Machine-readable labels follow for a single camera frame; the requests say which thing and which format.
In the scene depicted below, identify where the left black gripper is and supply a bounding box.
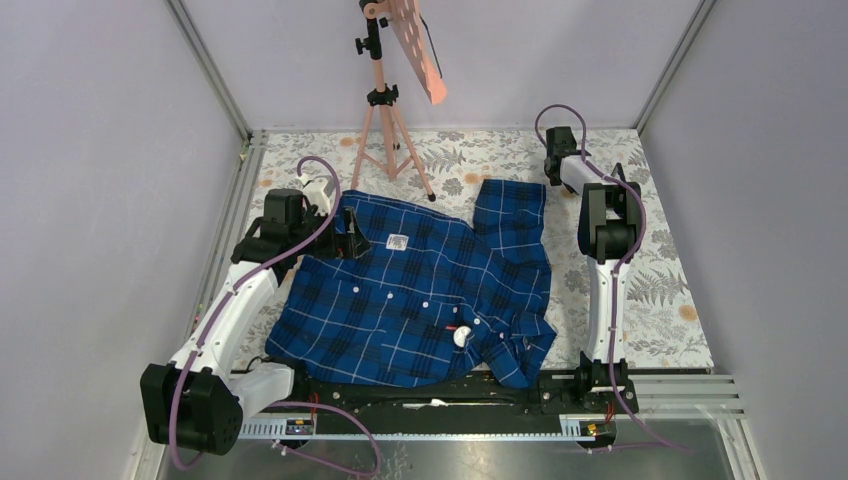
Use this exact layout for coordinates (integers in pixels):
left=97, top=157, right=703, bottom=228
left=291, top=206, right=370, bottom=259

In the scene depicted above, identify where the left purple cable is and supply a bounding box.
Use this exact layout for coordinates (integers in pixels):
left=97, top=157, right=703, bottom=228
left=166, top=156, right=384, bottom=480

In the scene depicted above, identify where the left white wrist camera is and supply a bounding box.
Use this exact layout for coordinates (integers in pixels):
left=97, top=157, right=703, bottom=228
left=298, top=174, right=334, bottom=216

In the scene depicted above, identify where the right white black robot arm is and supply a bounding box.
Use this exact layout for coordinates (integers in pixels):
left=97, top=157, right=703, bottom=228
left=544, top=126, right=644, bottom=412

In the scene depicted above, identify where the grey slotted cable duct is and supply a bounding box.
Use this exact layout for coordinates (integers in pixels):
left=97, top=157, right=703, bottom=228
left=238, top=410, right=595, bottom=441

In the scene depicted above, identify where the blue plaid shirt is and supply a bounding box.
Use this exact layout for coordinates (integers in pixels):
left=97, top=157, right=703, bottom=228
left=264, top=179, right=556, bottom=389

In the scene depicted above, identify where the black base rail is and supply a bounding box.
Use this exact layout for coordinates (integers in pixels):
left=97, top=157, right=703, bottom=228
left=289, top=370, right=639, bottom=431

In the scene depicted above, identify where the pink perforated board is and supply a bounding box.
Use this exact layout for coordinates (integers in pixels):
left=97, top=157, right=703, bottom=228
left=388, top=0, right=448, bottom=105

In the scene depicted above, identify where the purple cable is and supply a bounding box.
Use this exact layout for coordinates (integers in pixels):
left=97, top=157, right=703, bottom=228
left=166, top=156, right=384, bottom=480
left=533, top=103, right=696, bottom=455

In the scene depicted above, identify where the floral table mat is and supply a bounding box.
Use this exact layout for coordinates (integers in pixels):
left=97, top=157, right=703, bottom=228
left=230, top=129, right=713, bottom=369

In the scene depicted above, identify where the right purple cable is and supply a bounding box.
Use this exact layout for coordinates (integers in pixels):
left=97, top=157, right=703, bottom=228
left=533, top=103, right=696, bottom=455

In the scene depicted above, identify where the black jewelry box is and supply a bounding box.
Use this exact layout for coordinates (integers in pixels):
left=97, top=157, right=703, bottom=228
left=607, top=162, right=628, bottom=188

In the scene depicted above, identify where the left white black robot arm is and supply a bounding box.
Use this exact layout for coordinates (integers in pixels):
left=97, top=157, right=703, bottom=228
left=140, top=186, right=370, bottom=455

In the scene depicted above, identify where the pink tripod stand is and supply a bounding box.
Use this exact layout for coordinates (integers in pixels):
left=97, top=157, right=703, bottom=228
left=351, top=1, right=437, bottom=202

